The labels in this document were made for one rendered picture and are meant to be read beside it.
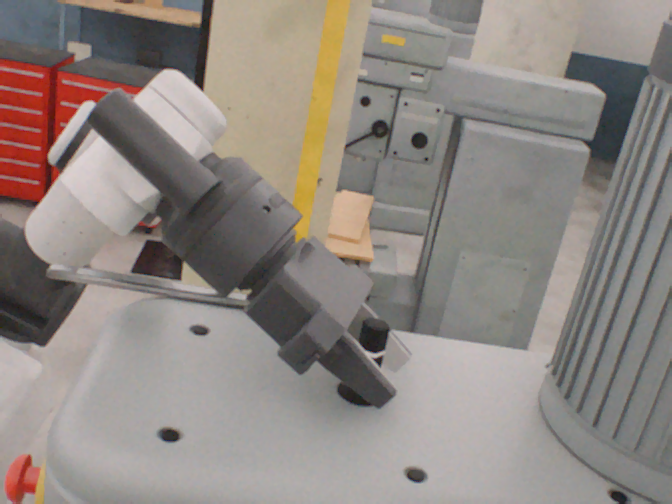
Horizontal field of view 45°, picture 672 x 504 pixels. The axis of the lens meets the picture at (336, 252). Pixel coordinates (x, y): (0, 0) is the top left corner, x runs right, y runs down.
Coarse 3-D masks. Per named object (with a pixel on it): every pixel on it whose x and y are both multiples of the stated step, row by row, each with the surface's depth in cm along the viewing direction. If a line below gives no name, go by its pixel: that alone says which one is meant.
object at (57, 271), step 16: (48, 272) 71; (64, 272) 71; (80, 272) 72; (96, 272) 72; (112, 272) 73; (128, 288) 71; (144, 288) 71; (160, 288) 72; (176, 288) 72; (192, 288) 73; (208, 288) 73; (224, 304) 72; (240, 304) 72
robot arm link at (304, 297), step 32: (256, 192) 59; (224, 224) 57; (256, 224) 57; (288, 224) 59; (192, 256) 59; (224, 256) 57; (256, 256) 57; (288, 256) 59; (320, 256) 62; (224, 288) 59; (256, 288) 59; (288, 288) 57; (320, 288) 59; (352, 288) 62; (256, 320) 59; (288, 320) 58; (320, 320) 56; (288, 352) 57; (320, 352) 56
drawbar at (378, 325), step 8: (368, 320) 61; (376, 320) 61; (368, 328) 60; (376, 328) 60; (384, 328) 60; (360, 336) 61; (368, 336) 60; (376, 336) 60; (384, 336) 61; (360, 344) 61; (368, 344) 61; (376, 344) 60; (384, 344) 61; (376, 352) 61; (376, 360) 61; (352, 392) 62; (352, 400) 63; (360, 400) 62
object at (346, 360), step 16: (336, 352) 58; (352, 352) 58; (336, 368) 59; (352, 368) 59; (368, 368) 58; (352, 384) 59; (368, 384) 59; (384, 384) 59; (368, 400) 59; (384, 400) 59
